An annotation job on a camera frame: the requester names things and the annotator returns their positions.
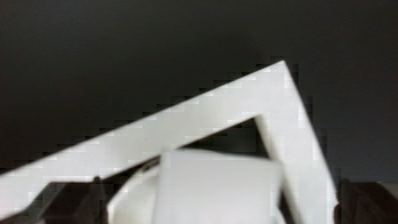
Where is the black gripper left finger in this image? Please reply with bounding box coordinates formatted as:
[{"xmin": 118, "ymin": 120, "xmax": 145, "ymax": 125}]
[{"xmin": 37, "ymin": 177, "xmax": 110, "ymax": 224}]

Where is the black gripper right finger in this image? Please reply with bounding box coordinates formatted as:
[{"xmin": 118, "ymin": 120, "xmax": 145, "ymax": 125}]
[{"xmin": 333, "ymin": 179, "xmax": 398, "ymax": 224}]

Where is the white stool leg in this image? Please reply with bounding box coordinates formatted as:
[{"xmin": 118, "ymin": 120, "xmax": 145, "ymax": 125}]
[{"xmin": 152, "ymin": 150, "xmax": 282, "ymax": 224}]

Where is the white round stool seat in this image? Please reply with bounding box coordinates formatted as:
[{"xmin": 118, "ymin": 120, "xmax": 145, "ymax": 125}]
[{"xmin": 108, "ymin": 164, "xmax": 158, "ymax": 224}]

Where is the white front border rail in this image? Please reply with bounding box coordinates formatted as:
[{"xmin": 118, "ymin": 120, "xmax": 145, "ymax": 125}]
[{"xmin": 0, "ymin": 62, "xmax": 285, "ymax": 219}]

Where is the white border rail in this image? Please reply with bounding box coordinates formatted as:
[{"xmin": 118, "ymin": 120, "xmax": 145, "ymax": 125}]
[
  {"xmin": 0, "ymin": 62, "xmax": 285, "ymax": 219},
  {"xmin": 255, "ymin": 61, "xmax": 337, "ymax": 224}
]

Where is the white right border rail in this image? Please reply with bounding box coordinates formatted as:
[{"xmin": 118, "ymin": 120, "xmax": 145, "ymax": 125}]
[{"xmin": 255, "ymin": 61, "xmax": 337, "ymax": 224}]

